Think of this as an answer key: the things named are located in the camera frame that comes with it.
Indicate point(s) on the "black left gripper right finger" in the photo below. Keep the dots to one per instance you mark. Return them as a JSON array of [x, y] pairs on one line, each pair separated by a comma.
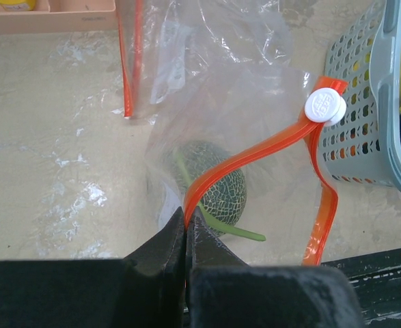
[[224, 291]]

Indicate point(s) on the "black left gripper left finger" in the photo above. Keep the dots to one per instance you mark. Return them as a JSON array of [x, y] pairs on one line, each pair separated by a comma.
[[143, 289]]

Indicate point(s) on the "green netted melon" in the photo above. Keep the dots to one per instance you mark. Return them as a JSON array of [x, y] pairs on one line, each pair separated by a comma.
[[223, 204]]

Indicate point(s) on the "clear zip bag orange zipper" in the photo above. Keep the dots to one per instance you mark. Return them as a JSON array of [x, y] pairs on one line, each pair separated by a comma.
[[270, 120]]

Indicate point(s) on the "light blue plastic basket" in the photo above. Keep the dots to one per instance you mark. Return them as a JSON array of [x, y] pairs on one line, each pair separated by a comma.
[[365, 146]]

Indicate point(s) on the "pink plastic file organizer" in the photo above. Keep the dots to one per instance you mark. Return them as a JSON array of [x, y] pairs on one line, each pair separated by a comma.
[[52, 16]]

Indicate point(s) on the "yellow block in organizer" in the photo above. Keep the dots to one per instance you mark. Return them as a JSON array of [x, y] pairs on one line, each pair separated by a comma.
[[18, 5]]

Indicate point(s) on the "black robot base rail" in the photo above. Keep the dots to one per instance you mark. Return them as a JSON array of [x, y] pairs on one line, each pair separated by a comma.
[[376, 279]]

